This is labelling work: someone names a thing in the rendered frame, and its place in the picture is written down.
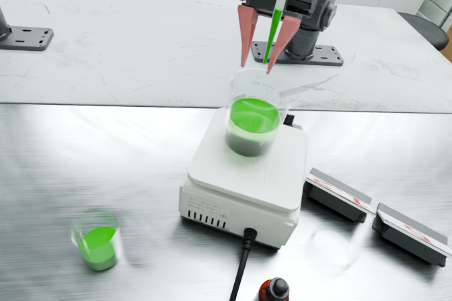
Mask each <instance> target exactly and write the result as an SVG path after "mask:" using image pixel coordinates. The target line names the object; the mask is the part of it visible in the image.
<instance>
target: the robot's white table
mask: <svg viewBox="0 0 452 301"><path fill-rule="evenodd" d="M242 2H244V3H245V2H246V1H240V0H0V6H1V9H2V12H3V14H4V17H5V20H6V22H7V23H8V24H9V25H11V26H25V27H36V28H51V29H53V32H54V36H53V38H52V40H51V42H50V44H49V45H48V48H47V49H46V50H45V51H41V52H38V51H25V50H0V103H14V104H42V105H99V106H128V107H157V108H213V109H219V108H223V107H225V106H227V105H228V101H229V94H230V90H231V88H230V84H229V83H230V79H231V77H232V76H233V75H234V74H235V73H236V72H238V71H240V70H243V69H248V68H259V69H267V68H268V63H266V64H263V62H256V61H255V60H254V57H253V54H252V51H251V49H250V51H249V54H248V58H247V60H246V65H245V67H244V68H243V67H241V33H240V27H239V18H238V12H237V7H238V5H241V3H242ZM335 5H337V10H336V15H335V16H334V18H333V20H332V21H331V23H330V26H329V27H328V28H327V29H326V30H324V31H323V32H320V34H319V37H318V39H317V42H316V44H317V45H328V46H334V47H335V48H336V49H337V51H338V52H339V53H340V55H341V57H342V58H343V59H344V64H343V65H342V66H341V67H333V66H319V65H306V64H280V63H275V64H274V66H273V68H272V69H271V71H273V72H275V73H278V74H280V75H281V76H283V77H284V78H285V79H286V80H287V81H288V82H289V83H290V84H291V85H292V86H293V87H295V88H296V89H297V90H298V91H299V92H300V95H301V96H300V98H299V99H298V100H297V101H295V102H293V103H292V104H291V105H290V108H289V110H299V111H327V112H384V113H413V114H452V64H451V63H450V62H449V61H448V60H447V59H446V58H445V57H444V56H443V55H442V54H441V53H440V52H439V51H438V50H437V49H436V48H435V47H434V46H432V45H431V44H430V43H429V42H428V41H427V40H426V39H425V38H424V37H422V36H421V35H420V34H419V33H418V32H417V31H416V30H415V29H414V28H413V27H412V26H411V25H410V24H409V23H408V22H407V21H406V20H405V19H404V18H402V17H401V16H400V15H399V14H398V13H397V12H396V11H395V10H394V9H389V8H381V7H366V6H358V5H343V4H335Z"/></svg>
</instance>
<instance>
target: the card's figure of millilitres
mask: <svg viewBox="0 0 452 301"><path fill-rule="evenodd" d="M309 178H310V179H312V180H314V181H316V182H318V183H320V184H321V185H323V186H325V187H327V188H329V189H331V190H332V191H334V192H336V193H338V194H340V195H341V196H344V197H345V198H348V199H349V200H351V201H353V202H355V203H357V204H358V205H360V206H362V207H364V208H366V209H368V210H370V211H372V209H371V207H370V205H368V204H366V203H364V202H362V201H360V200H359V199H357V198H355V197H353V196H351V195H349V194H347V193H346V192H344V191H342V190H340V189H338V188H336V187H334V186H333V185H330V184H329V183H326V182H325V181H323V180H321V179H319V178H317V177H315V176H314V175H312V174H311V175H310V177H309ZM372 212H373V211H372Z"/></svg>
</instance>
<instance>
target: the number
mask: <svg viewBox="0 0 452 301"><path fill-rule="evenodd" d="M381 213H382V215H383V216H384V217H385V219H386V220H388V221H390V222H392V223H394V224H396V225H398V226H399V227H401V228H403V229H405V230H407V231H408V232H411V233H412V234H415V235H416V236H418V237H420V238H422V239H424V240H426V241H427V242H429V243H431V244H433V245H435V246H437V247H438V248H440V249H442V250H444V251H446V252H448V253H450V254H452V250H451V249H449V248H448V247H447V246H445V245H443V244H441V243H439V242H438V241H436V240H434V239H432V238H430V237H428V236H426V235H425V234H422V233H421V232H418V231H417V230H415V229H413V228H411V227H409V226H407V225H405V224H404V223H402V222H400V221H398V220H396V219H394V218H392V217H391V216H388V215H387V214H384V213H383V212H381Z"/></svg>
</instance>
